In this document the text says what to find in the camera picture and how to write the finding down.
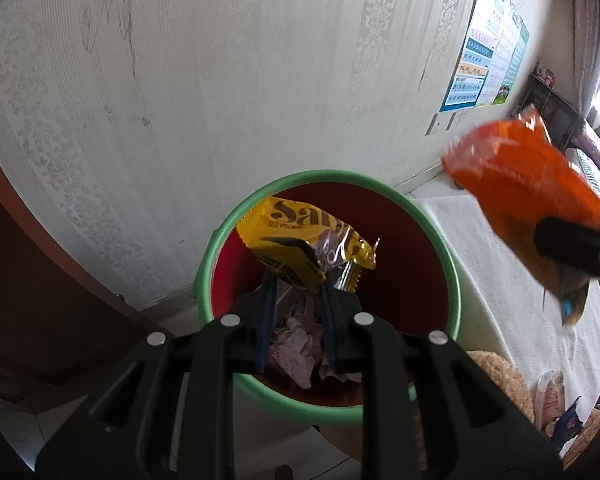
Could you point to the blue framed wall poster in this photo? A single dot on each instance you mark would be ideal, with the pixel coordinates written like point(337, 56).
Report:
point(472, 65)

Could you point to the teal wall poster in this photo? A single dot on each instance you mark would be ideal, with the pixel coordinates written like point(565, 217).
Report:
point(516, 55)

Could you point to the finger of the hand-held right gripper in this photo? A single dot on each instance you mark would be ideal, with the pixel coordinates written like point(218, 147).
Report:
point(570, 245)

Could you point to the pink white paper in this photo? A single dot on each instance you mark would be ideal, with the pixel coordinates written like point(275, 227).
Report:
point(297, 350)

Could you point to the green red trash bin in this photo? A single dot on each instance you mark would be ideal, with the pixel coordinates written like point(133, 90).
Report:
point(330, 177)

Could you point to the pink white flat wrapper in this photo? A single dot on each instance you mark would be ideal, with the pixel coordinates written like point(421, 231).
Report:
point(550, 392)

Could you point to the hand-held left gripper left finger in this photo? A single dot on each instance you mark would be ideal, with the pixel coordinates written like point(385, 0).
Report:
point(265, 325)

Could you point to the yellow snack wrapper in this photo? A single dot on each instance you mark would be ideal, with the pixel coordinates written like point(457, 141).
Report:
point(290, 220)

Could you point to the silver blue foil wrapper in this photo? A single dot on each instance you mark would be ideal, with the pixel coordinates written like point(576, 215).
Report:
point(567, 422)

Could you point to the brown fuzzy cloth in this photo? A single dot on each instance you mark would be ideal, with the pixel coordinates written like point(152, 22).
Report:
point(500, 380)
point(582, 440)

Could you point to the brown wooden door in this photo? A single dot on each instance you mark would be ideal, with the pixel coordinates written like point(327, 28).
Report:
point(30, 310)

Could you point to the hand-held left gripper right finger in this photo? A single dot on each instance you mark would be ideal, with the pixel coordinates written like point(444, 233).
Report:
point(332, 330)

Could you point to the patterned curtain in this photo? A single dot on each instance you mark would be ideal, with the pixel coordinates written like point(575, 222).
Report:
point(590, 35)

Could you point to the orange snack bag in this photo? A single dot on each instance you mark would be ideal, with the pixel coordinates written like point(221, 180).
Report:
point(520, 175)

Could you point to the white wall socket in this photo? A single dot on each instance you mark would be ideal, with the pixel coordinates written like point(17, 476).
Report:
point(439, 124)

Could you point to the dark storage shelf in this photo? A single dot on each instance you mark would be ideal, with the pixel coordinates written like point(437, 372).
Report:
point(550, 105)

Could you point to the white pink wall poster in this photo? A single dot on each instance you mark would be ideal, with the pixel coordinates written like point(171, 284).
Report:
point(502, 50)

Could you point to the bed with patterned blanket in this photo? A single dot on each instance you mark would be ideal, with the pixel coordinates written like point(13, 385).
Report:
point(592, 182)

